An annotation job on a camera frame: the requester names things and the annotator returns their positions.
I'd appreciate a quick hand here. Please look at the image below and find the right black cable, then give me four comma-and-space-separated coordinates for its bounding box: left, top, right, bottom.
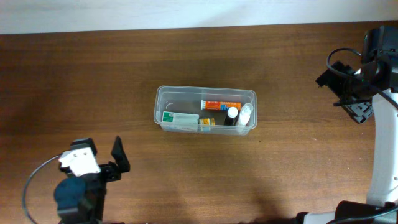
325, 47, 398, 110

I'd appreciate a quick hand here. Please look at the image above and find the black bottle white cap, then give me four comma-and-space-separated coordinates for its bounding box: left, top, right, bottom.
224, 107, 239, 126

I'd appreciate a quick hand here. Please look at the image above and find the orange tablet tube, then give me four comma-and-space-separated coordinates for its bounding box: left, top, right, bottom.
200, 100, 242, 111

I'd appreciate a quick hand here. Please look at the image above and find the white green medicine box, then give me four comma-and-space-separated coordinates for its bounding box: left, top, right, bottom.
160, 111, 199, 132

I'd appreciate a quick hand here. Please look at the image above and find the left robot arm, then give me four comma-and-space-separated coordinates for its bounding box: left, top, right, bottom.
53, 136, 131, 224

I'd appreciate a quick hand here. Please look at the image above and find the clear plastic container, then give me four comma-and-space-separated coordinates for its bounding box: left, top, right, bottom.
154, 86, 257, 136

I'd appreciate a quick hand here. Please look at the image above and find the small jar gold lid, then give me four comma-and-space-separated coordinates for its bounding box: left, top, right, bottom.
199, 118, 216, 133

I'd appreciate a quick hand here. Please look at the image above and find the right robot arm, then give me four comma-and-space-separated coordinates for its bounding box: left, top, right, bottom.
292, 26, 397, 224

